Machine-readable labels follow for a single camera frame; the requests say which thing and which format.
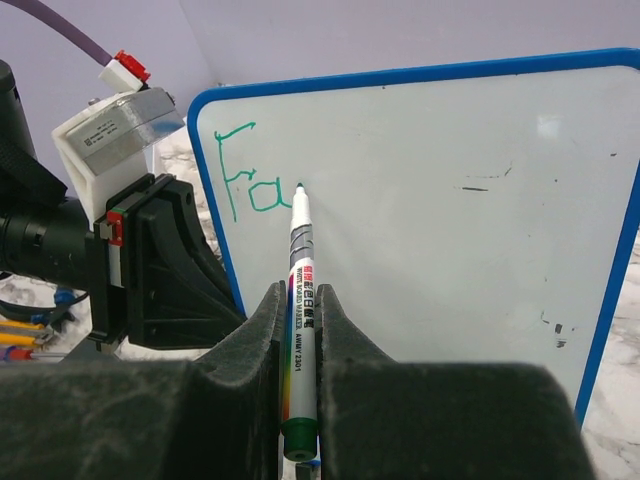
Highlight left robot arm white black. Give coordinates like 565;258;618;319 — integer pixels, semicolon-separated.
1;65;245;350

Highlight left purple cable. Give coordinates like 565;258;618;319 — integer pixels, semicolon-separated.
9;0;151;94

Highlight blue handled cutters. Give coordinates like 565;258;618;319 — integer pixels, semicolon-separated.
0;287;91;326

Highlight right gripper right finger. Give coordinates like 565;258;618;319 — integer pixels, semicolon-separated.
316;285;596;479

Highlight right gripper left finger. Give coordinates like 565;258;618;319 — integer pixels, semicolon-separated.
1;282;286;479

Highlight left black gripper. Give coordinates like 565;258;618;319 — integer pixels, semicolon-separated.
92;174;245;351

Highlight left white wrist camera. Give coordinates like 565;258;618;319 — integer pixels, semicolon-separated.
52;87;184;223

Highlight blue framed whiteboard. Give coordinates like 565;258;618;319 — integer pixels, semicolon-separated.
187;48;639;418

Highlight green whiteboard marker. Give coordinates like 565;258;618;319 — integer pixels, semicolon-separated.
281;184;318;463

